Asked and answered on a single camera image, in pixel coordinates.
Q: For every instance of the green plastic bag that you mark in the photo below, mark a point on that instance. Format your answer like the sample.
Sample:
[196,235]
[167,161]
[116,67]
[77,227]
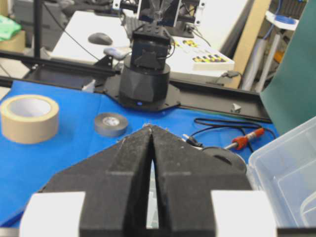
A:
[8,28]

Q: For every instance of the grey electrical tape roll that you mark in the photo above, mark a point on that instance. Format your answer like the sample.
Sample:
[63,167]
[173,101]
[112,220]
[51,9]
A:
[110,124]

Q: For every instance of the white box with stickers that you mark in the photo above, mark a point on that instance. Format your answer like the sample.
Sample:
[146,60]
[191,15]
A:
[212,62]

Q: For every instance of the red handled screwdriver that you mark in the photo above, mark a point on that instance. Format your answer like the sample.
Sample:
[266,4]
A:
[240,142]

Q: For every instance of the blue table mat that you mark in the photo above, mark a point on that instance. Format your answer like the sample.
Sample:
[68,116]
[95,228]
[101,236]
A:
[24,169]

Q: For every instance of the black aluminium frame rail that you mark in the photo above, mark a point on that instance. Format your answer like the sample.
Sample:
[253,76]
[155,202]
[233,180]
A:
[182,94]

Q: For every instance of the black vertical pole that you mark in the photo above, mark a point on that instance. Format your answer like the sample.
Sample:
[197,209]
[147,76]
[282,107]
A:
[37,27]

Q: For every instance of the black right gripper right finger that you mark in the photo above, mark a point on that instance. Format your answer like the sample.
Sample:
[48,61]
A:
[185,178]

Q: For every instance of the black computer mouse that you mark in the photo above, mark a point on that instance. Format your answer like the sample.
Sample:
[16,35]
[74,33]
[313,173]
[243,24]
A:
[100,39]

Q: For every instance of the dark green board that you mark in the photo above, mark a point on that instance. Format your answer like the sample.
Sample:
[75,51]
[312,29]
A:
[290,99]

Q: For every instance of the clear plastic storage box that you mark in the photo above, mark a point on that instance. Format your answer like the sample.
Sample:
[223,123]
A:
[285,169]

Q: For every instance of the black round tape roll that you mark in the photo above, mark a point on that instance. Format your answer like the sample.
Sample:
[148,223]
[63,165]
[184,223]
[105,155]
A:
[227,156]

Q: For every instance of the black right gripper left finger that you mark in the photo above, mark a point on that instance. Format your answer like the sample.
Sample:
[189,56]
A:
[105,195]

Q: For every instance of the beige masking tape roll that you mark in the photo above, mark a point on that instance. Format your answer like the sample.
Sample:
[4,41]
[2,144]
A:
[29,119]

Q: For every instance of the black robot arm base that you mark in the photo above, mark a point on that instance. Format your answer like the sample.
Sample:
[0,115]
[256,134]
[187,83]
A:
[145,75]

